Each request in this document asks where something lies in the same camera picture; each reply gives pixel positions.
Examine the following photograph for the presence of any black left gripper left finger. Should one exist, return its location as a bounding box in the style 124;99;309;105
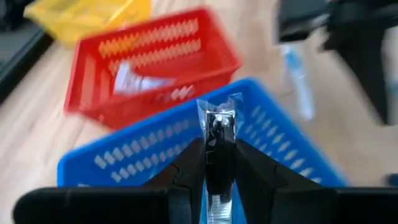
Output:
12;138;206;224

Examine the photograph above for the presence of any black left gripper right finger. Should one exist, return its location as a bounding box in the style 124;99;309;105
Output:
233;139;398;224

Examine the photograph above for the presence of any silver nail clipper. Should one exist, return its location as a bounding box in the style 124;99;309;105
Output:
196;92;245;224

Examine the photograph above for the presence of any blue white toothbrush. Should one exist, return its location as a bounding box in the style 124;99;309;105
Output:
279;43;315;121

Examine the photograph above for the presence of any small white toothpaste tube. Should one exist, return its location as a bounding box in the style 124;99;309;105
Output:
113;60;175;96

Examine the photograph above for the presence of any blue plastic basket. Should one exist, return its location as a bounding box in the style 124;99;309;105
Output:
57;77;349;224

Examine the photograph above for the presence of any red plastic basket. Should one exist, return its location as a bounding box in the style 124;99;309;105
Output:
63;7;243;130

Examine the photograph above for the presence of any yellow plastic basket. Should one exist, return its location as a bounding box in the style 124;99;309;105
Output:
23;0;152;47

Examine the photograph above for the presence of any black table edge frame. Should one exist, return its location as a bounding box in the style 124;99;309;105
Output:
0;21;53;103

